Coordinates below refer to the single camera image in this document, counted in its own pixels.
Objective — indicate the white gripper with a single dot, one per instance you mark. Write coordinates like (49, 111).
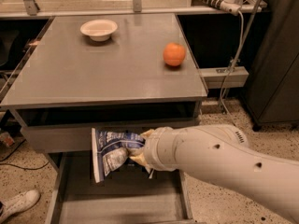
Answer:
(154, 149)

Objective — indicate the blue chip bag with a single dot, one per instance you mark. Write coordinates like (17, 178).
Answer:
(111, 150)

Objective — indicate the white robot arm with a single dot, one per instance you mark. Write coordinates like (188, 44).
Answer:
(220, 155)

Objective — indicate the grey open middle drawer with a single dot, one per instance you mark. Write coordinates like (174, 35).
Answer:
(127, 196)

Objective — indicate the grey metal drawer cabinet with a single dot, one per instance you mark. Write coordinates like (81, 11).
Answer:
(69, 69)

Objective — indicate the grey top drawer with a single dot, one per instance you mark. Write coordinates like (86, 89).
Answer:
(68, 129)

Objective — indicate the orange fruit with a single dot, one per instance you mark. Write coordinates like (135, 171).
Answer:
(174, 54)

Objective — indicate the white paper bowl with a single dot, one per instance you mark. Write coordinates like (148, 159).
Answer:
(99, 30)

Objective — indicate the white sneaker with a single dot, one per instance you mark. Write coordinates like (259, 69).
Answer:
(19, 203)

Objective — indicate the dark grey cabinet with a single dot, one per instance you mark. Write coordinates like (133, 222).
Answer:
(271, 93)

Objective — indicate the white power strip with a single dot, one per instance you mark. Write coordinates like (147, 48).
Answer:
(229, 6)

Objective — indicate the grey back shelf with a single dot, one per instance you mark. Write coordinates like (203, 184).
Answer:
(124, 0)

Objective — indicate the grey metal rail beam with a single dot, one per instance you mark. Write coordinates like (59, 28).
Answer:
(221, 77)

